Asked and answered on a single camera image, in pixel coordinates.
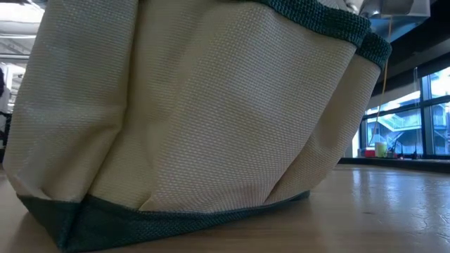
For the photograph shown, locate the beige green-trimmed gardening bag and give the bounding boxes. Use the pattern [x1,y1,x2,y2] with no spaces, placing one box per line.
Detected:
[2,0,392,253]

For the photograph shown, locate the pale green cup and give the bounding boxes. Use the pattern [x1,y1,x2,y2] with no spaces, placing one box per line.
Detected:
[374,141,388,158]

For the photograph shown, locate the black background robot rig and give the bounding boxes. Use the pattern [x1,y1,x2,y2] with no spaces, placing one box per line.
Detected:
[0,111,13,162]

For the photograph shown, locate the black aluminium table frame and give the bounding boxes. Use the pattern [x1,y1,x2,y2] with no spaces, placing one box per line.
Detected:
[338,157,450,174]

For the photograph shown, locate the wide wooden-handled trowel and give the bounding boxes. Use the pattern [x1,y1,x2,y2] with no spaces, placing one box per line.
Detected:
[344,0,363,14]

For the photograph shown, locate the black window frame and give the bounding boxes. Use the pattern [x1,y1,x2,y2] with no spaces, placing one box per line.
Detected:
[358,66,450,159]

